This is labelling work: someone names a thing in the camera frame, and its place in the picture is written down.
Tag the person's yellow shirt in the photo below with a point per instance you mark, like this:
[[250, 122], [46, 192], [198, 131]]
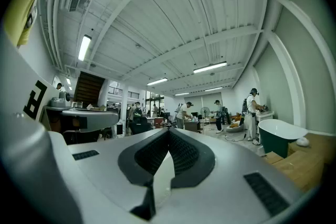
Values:
[[18, 15]]

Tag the black office chair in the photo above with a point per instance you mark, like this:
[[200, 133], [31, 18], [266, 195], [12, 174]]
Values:
[[140, 125]]

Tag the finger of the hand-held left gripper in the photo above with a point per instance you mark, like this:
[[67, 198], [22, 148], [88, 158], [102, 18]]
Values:
[[99, 119]]

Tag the white vanity cabinet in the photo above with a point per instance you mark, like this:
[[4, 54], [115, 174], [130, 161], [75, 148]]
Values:
[[265, 116]]

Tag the tall cardboard box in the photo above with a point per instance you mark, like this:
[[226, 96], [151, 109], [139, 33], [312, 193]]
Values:
[[319, 145]]

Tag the dark wooden staircase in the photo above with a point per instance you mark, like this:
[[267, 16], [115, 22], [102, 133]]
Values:
[[88, 86]]

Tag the white countertop appliance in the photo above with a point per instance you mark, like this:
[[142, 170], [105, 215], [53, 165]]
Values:
[[61, 99]]

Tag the white bean bag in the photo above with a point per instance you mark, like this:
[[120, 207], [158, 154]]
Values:
[[235, 127]]

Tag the white rounded object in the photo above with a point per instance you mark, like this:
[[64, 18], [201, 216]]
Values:
[[303, 141]]

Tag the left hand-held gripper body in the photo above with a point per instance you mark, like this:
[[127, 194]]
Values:
[[23, 144]]

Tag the dark bathtub white interior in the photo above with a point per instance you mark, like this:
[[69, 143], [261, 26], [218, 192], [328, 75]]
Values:
[[275, 139]]

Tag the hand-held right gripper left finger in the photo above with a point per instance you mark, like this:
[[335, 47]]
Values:
[[105, 170]]

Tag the orange cushion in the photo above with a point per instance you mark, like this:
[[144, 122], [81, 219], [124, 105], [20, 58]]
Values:
[[236, 117]]

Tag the large torn cardboard box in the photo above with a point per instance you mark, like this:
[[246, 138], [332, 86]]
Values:
[[299, 170]]

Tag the brown wooden table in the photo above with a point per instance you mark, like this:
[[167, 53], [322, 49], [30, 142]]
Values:
[[193, 125]]

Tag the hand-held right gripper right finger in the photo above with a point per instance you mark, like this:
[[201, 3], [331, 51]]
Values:
[[225, 178]]

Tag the grey workbench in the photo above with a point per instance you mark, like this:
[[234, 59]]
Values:
[[52, 109]]

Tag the black standing fan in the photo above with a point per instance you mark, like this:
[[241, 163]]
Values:
[[205, 110]]

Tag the ceiling tube light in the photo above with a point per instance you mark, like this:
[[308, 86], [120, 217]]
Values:
[[181, 94], [213, 89], [157, 81], [84, 47], [210, 67]]

